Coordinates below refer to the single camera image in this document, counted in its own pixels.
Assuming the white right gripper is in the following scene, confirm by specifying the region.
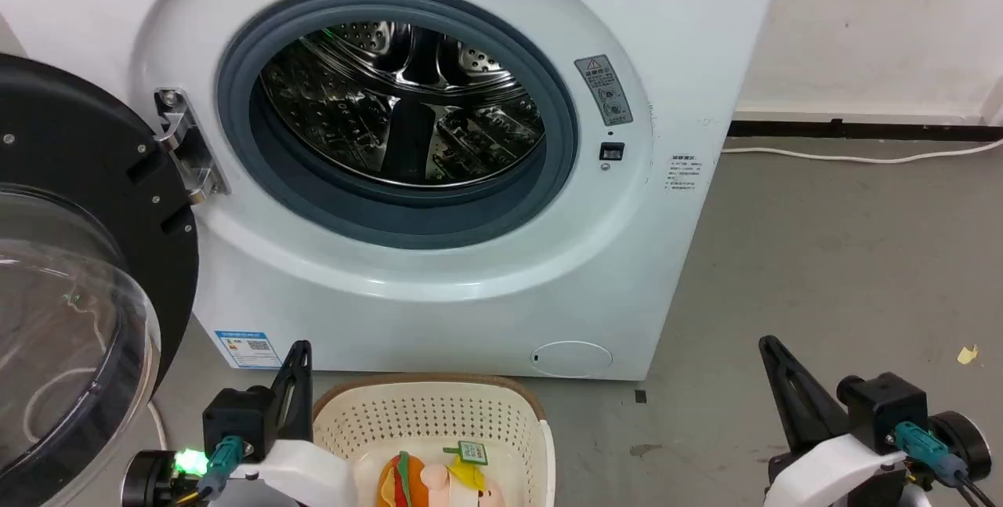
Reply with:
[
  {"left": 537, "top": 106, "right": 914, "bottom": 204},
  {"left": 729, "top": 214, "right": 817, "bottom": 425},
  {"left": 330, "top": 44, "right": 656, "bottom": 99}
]
[{"left": 758, "top": 335, "right": 911, "bottom": 507}]

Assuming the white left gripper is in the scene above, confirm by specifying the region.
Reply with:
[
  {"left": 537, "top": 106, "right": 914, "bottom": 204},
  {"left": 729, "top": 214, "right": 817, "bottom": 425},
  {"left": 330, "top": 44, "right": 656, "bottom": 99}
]
[{"left": 229, "top": 340, "right": 358, "bottom": 507}]

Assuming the black washer door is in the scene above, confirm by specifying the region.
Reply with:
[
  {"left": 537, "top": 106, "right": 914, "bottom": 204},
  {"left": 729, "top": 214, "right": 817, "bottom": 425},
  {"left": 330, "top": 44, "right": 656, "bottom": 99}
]
[{"left": 0, "top": 53, "right": 200, "bottom": 507}]

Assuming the white front-loading washing machine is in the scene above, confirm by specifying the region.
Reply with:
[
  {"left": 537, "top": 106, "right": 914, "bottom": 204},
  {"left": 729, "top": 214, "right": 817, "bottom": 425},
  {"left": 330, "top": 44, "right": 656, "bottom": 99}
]
[{"left": 0, "top": 0, "right": 788, "bottom": 382}]

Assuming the blue white energy label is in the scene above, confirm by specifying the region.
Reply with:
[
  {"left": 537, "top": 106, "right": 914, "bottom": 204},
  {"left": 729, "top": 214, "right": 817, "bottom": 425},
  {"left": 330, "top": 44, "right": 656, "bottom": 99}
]
[{"left": 214, "top": 330, "right": 284, "bottom": 370}]

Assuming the cream perforated laundry basket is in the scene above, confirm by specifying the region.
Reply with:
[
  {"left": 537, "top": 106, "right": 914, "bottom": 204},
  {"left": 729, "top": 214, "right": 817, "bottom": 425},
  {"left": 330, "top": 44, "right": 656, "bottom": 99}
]
[{"left": 311, "top": 373, "right": 557, "bottom": 507}]

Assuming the green label tag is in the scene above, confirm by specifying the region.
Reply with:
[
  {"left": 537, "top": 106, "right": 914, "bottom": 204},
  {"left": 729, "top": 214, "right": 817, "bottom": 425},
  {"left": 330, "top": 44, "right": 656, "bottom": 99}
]
[{"left": 443, "top": 441, "right": 489, "bottom": 466}]

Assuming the yellow pink plush toy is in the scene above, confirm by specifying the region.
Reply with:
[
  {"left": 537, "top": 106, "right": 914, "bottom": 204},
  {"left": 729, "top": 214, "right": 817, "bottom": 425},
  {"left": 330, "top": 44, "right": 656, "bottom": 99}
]
[{"left": 420, "top": 456, "right": 506, "bottom": 507}]

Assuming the grey rubber door gasket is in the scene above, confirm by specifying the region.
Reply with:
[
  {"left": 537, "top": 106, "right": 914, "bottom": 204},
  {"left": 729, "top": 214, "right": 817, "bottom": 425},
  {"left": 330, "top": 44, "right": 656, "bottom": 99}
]
[{"left": 216, "top": 0, "right": 580, "bottom": 250}]

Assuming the round white filter cover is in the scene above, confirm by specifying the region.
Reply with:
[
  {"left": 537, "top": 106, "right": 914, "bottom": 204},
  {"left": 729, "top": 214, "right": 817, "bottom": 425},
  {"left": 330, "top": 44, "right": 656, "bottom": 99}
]
[{"left": 530, "top": 340, "right": 614, "bottom": 378}]

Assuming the white text sticker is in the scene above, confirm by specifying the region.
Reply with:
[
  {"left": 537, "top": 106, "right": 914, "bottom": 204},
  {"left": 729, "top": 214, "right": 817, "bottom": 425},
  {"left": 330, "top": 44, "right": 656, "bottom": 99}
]
[{"left": 665, "top": 153, "right": 701, "bottom": 194}]

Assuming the chrome door hinge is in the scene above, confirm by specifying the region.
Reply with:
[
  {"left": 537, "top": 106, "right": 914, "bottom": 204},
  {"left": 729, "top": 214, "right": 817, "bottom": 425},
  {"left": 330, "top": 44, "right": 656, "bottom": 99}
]
[{"left": 154, "top": 88, "right": 230, "bottom": 205}]

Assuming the stainless steel washer drum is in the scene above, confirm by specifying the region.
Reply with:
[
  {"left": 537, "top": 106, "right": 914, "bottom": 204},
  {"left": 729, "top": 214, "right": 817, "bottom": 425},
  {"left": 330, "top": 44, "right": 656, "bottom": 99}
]
[{"left": 259, "top": 20, "right": 546, "bottom": 188}]

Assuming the grey warning sticker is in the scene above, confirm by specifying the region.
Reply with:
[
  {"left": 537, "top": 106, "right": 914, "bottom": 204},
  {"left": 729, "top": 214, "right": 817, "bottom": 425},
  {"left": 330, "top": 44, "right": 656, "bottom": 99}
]
[{"left": 574, "top": 55, "right": 634, "bottom": 128}]

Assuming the teal-plug left gripper cable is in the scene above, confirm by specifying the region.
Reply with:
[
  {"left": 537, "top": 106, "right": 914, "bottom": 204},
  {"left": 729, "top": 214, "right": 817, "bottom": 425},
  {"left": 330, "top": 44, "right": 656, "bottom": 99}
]
[{"left": 185, "top": 435, "right": 245, "bottom": 507}]

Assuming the teal-plug gripper cable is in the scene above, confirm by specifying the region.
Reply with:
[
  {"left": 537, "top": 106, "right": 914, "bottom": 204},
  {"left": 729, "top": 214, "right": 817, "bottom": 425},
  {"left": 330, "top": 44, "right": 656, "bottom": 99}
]
[
  {"left": 185, "top": 435, "right": 245, "bottom": 507},
  {"left": 887, "top": 422, "right": 1003, "bottom": 507}
]

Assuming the teal-plug right gripper cable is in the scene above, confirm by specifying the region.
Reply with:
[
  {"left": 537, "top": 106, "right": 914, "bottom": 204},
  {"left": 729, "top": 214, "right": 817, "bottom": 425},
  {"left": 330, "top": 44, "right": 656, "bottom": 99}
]
[{"left": 887, "top": 422, "right": 1003, "bottom": 507}]

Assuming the thin white cord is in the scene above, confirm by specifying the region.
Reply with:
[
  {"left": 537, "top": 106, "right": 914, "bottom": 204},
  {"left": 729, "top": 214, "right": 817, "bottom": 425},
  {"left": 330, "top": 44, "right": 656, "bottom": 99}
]
[{"left": 146, "top": 397, "right": 168, "bottom": 453}]

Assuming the white cable on floor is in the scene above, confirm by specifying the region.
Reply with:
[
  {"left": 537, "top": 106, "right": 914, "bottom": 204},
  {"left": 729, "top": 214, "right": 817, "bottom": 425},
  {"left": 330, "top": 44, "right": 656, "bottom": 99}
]
[{"left": 722, "top": 138, "right": 1003, "bottom": 165}]

